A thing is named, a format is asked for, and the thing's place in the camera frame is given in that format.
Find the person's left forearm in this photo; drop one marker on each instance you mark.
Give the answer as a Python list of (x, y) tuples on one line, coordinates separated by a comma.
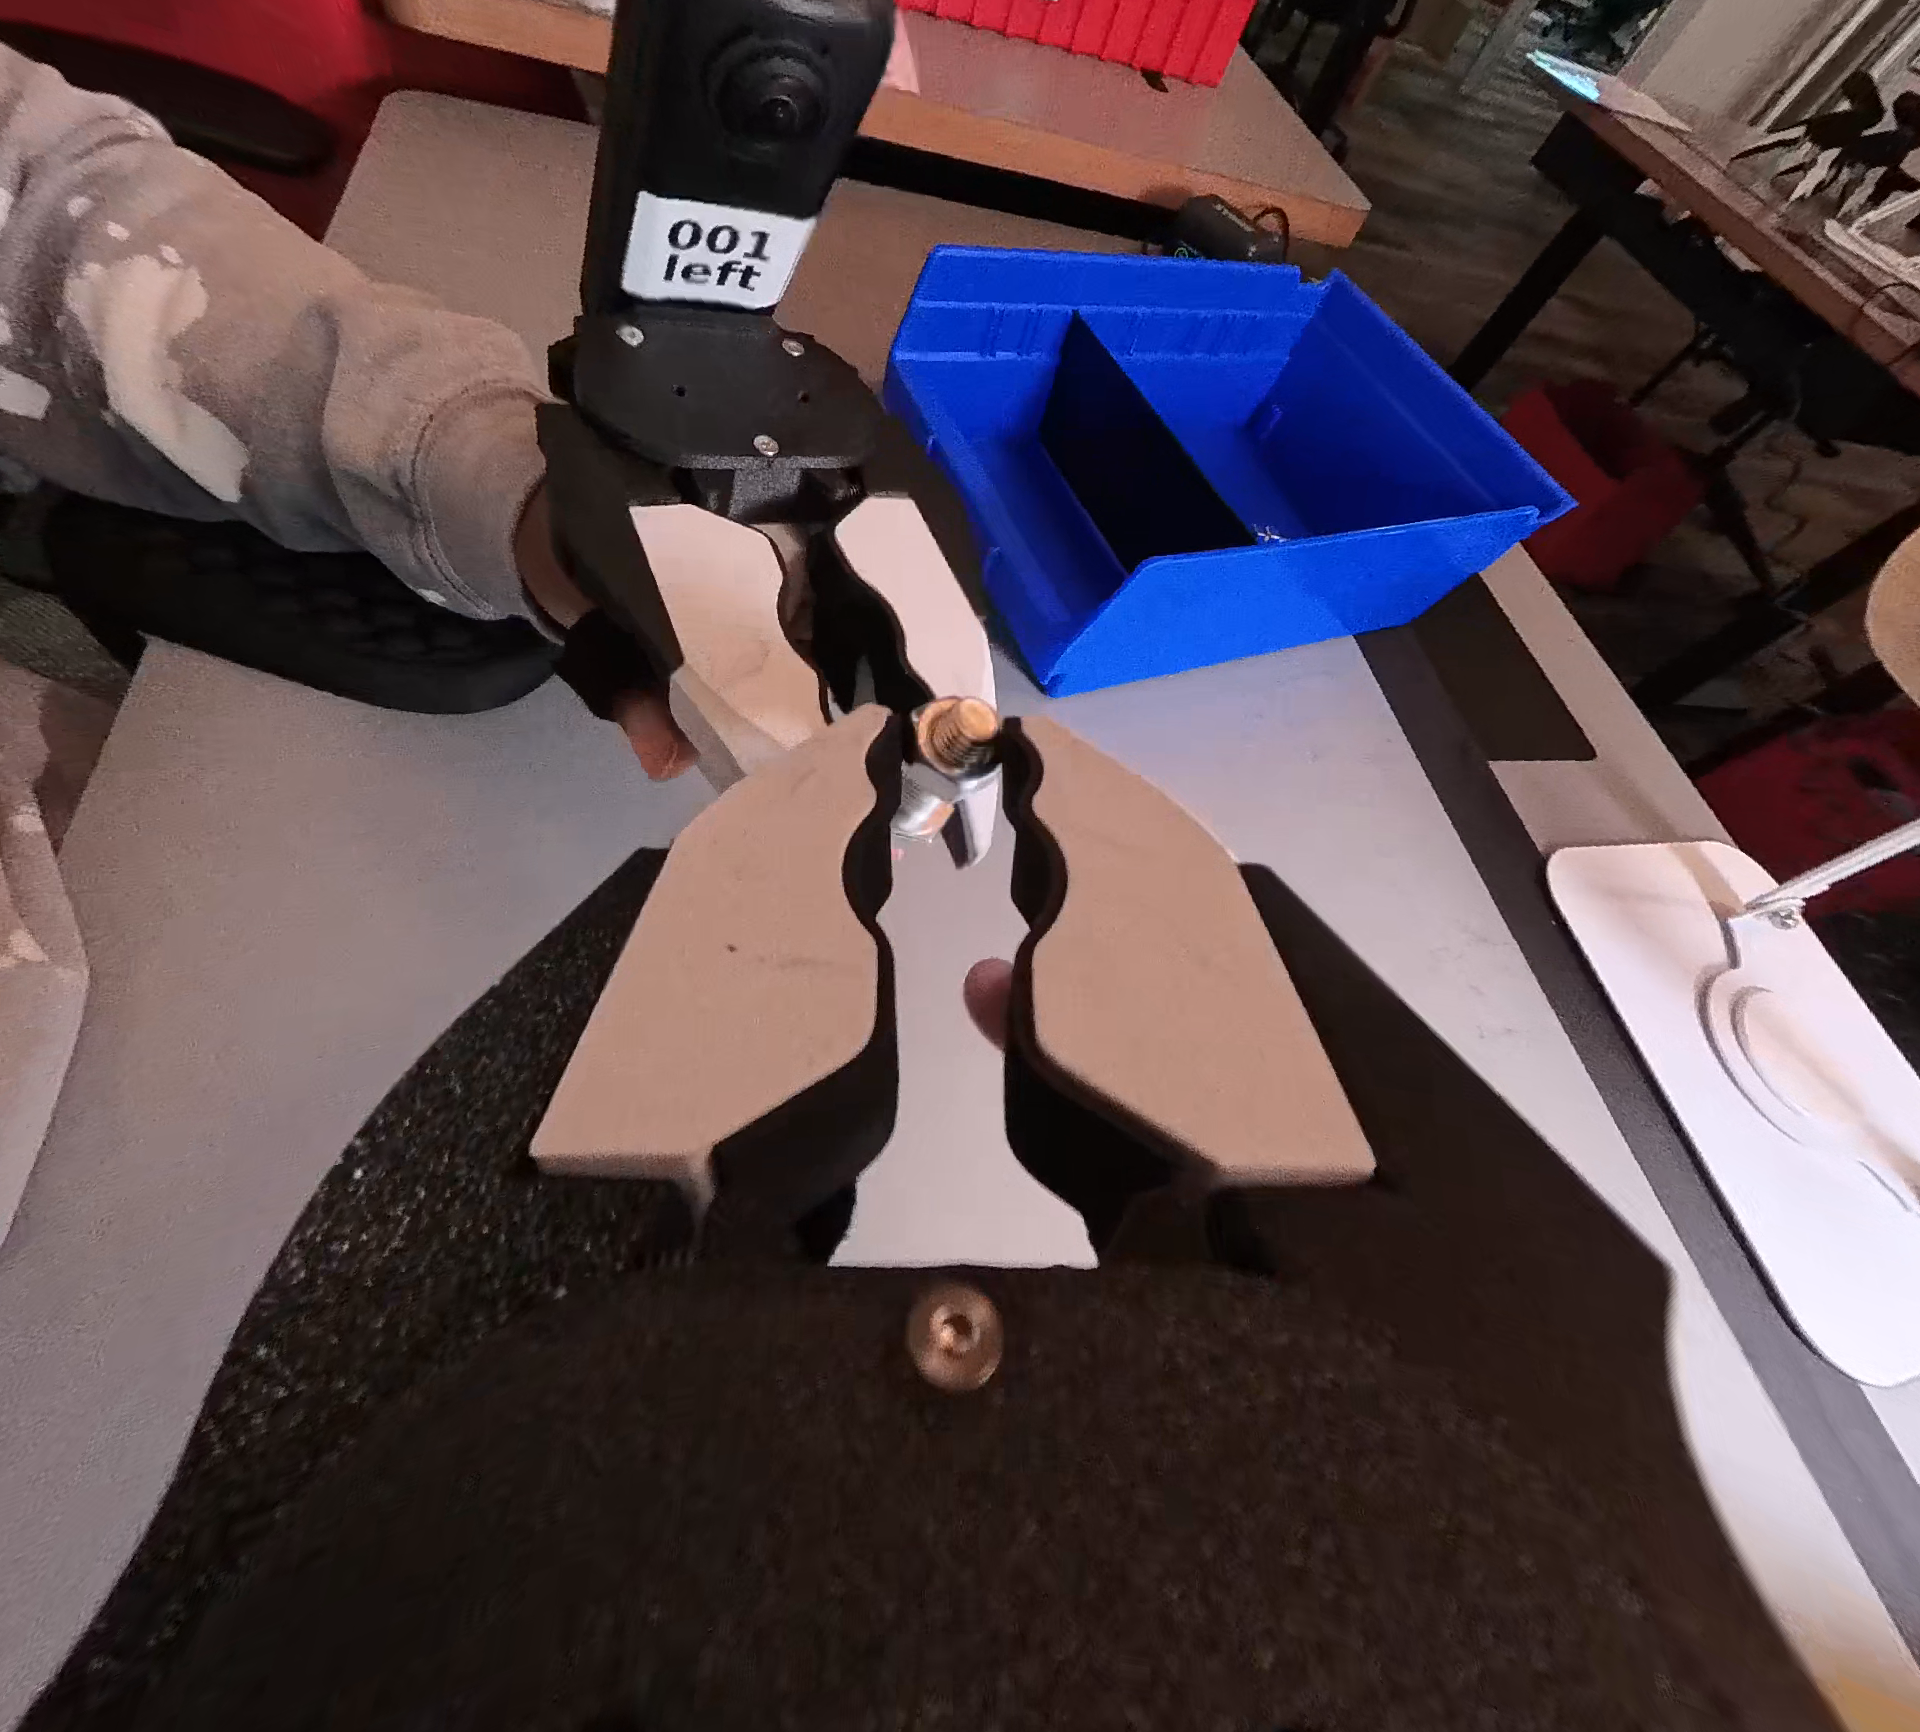
[(271, 352)]

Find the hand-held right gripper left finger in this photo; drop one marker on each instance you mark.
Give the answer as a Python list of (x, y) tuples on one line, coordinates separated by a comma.
[(751, 967)]

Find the black power adapter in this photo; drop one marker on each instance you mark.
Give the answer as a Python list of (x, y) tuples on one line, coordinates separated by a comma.
[(1223, 228)]

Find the person's left hand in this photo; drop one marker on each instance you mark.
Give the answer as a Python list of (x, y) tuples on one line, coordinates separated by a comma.
[(661, 743)]

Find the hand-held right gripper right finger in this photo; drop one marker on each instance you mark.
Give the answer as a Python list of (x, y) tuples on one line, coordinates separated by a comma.
[(1171, 996)]

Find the black bin divider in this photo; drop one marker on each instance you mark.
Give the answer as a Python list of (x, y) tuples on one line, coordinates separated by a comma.
[(1140, 456)]

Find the instruction sheet on stand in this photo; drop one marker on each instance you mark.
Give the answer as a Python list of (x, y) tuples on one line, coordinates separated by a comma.
[(1651, 982)]

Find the blue plastic bin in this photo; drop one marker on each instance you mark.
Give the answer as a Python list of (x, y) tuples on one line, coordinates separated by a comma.
[(1320, 607)]

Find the spare black gripper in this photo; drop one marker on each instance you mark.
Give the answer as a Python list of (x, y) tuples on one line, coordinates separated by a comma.
[(1845, 135)]

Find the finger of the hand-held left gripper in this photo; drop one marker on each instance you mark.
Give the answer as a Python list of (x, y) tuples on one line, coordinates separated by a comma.
[(922, 607), (721, 636)]

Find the red floor bin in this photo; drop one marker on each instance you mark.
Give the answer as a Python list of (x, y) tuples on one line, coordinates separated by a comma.
[(1590, 487), (1800, 787)]

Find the black chair armrest pad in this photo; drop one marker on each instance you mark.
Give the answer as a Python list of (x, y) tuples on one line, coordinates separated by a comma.
[(301, 636)]

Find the person's right hand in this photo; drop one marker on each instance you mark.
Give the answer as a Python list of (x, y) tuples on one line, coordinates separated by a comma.
[(991, 996)]

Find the steel hex bolt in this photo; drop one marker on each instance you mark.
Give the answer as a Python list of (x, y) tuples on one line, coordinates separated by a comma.
[(957, 722)]

